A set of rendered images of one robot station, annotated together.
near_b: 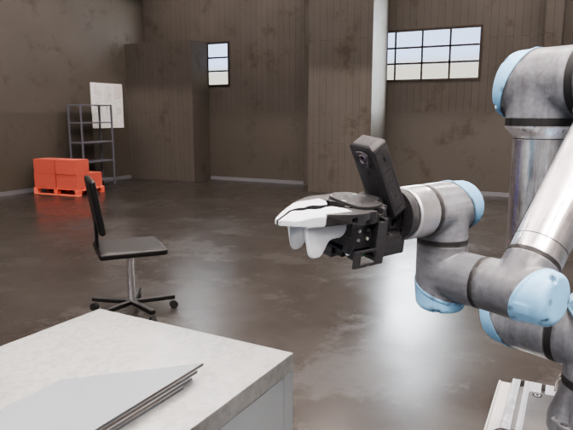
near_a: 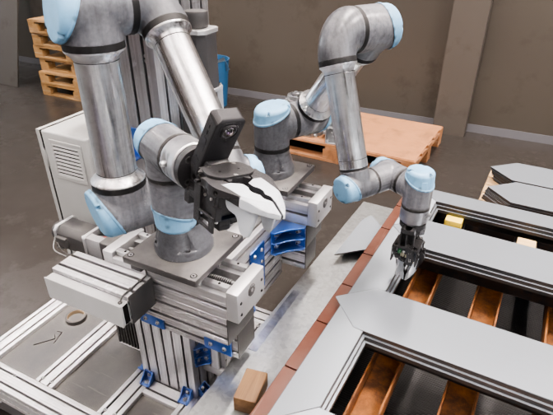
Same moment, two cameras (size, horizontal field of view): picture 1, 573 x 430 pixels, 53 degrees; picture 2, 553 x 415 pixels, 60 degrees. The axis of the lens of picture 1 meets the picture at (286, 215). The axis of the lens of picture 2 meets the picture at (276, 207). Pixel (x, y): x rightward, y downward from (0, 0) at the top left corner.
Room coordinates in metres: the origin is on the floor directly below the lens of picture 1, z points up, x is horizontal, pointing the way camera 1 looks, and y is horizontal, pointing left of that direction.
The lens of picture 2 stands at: (0.66, 0.51, 1.75)
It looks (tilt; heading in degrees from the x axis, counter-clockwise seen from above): 30 degrees down; 270
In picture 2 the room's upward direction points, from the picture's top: straight up
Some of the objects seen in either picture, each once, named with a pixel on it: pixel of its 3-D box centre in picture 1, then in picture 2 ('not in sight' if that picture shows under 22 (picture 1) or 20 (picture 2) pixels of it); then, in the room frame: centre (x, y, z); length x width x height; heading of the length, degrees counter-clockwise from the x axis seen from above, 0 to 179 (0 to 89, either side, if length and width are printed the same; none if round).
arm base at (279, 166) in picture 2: not in sight; (271, 157); (0.68, -0.97, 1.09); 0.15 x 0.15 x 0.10
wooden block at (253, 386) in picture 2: not in sight; (251, 390); (0.73, -0.34, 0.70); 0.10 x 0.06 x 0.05; 73
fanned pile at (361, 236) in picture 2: not in sight; (368, 237); (0.30, -1.07, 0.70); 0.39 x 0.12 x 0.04; 61
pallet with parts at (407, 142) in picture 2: not in sight; (352, 124); (-0.03, -3.68, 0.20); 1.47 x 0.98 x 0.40; 153
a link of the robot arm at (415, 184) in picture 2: not in sight; (417, 188); (0.29, -0.62, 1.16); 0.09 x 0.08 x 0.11; 123
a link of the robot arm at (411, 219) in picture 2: not in sight; (415, 214); (0.29, -0.61, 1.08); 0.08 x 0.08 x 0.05
